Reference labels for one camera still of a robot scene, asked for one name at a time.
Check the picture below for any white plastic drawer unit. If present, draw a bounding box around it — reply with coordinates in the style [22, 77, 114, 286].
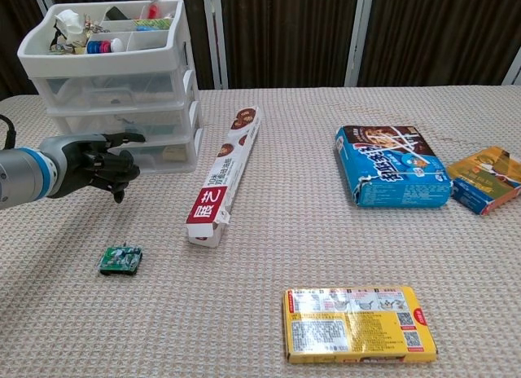
[16, 0, 204, 175]

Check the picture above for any beige woven tablecloth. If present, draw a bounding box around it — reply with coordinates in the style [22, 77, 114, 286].
[0, 84, 521, 378]

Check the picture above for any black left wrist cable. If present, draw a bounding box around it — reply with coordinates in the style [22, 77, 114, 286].
[0, 114, 18, 152]

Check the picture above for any blue cookie box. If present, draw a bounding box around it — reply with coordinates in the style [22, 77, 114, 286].
[334, 124, 453, 209]

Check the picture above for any long white baking paper box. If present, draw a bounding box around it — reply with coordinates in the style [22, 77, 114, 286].
[186, 105, 261, 248]

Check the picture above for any small black item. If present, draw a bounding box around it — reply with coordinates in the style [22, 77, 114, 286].
[104, 6, 131, 23]

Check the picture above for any clear plastic drawer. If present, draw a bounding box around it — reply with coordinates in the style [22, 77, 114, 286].
[45, 103, 200, 142]
[32, 66, 195, 110]
[103, 129, 204, 175]

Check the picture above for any small green circuit board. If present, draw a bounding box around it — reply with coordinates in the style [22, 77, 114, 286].
[96, 241, 144, 278]

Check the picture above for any green yellow packet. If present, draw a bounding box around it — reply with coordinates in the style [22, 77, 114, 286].
[132, 18, 174, 32]

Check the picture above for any flat yellow food box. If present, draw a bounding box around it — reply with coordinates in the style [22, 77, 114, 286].
[282, 286, 439, 365]

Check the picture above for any metal key chain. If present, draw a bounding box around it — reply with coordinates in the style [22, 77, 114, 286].
[83, 13, 103, 39]

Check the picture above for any small orange blue box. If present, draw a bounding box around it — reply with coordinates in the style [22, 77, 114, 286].
[446, 145, 521, 217]

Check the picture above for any row of coloured magnets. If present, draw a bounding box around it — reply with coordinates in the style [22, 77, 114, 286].
[85, 39, 113, 55]

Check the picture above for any left black grey robot hand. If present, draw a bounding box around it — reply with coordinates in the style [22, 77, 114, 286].
[40, 131, 147, 204]

